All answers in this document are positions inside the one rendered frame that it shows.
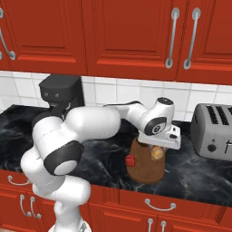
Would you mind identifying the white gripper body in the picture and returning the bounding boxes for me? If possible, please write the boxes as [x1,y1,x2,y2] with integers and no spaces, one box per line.
[138,133,182,151]

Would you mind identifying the yellow onion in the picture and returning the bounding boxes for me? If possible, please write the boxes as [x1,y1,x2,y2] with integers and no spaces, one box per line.
[150,146,166,161]

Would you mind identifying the brown wooden cutting board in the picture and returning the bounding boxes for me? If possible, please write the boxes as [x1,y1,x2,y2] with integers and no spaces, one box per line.
[125,137,167,185]

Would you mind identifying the red bell pepper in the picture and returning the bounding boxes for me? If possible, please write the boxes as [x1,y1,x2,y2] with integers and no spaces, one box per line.
[124,153,137,168]

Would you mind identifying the grey toaster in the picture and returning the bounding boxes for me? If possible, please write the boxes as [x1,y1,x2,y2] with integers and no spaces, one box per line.
[189,102,232,162]

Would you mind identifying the red drawer front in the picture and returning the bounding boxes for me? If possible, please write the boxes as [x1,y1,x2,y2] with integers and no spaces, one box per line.
[88,183,121,208]
[118,188,228,226]
[0,168,34,190]

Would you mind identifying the red lower cupboard door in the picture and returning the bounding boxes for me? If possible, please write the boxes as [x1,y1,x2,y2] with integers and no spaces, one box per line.
[155,215,232,232]
[0,188,31,232]
[88,203,160,232]
[26,193,59,232]

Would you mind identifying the red cupboard door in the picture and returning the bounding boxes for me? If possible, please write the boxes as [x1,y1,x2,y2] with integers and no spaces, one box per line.
[2,0,89,76]
[0,0,15,73]
[88,203,160,232]
[155,215,232,232]
[26,193,59,232]
[177,0,232,86]
[80,0,190,82]
[0,188,31,232]

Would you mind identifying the black coffee machine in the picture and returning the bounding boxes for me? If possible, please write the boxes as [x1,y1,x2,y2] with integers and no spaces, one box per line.
[38,73,86,122]

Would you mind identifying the red upper cupboard door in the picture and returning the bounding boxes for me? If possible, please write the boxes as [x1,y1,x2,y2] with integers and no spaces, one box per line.
[2,0,89,76]
[80,0,190,82]
[177,0,232,86]
[0,0,15,73]

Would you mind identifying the silver drawer handle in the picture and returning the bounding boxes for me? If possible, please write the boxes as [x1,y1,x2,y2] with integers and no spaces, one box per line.
[6,174,32,187]
[143,198,178,212]

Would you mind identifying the silver cupboard handle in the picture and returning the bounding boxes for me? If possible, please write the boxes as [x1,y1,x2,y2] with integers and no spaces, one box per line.
[159,219,168,232]
[164,6,180,70]
[19,194,33,218]
[29,196,43,219]
[182,6,202,71]
[147,217,155,232]
[0,7,17,61]

